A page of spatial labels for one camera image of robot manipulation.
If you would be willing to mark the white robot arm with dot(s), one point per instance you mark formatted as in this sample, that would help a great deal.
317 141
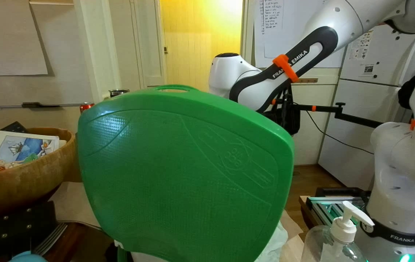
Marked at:
393 199

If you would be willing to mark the green bin lid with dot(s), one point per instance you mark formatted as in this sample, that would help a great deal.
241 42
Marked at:
184 174

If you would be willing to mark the hand sanitizer pump bottle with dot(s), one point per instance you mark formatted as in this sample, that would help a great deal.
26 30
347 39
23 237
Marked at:
336 241

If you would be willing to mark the wooden bowl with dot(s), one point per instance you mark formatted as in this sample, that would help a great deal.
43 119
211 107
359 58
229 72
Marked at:
29 182

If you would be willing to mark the picture book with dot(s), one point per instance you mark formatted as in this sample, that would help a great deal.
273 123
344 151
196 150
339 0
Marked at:
24 147

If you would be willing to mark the white whiteboard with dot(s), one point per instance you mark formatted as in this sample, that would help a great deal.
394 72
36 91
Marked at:
21 49

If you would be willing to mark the paper sheet on wall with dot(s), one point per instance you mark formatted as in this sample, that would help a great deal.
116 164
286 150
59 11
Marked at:
280 24

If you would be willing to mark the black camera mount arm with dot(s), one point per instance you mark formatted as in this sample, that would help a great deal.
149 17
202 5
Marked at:
340 113

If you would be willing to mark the aluminium extrusion frame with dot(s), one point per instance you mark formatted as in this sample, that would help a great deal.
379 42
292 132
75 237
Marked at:
323 209

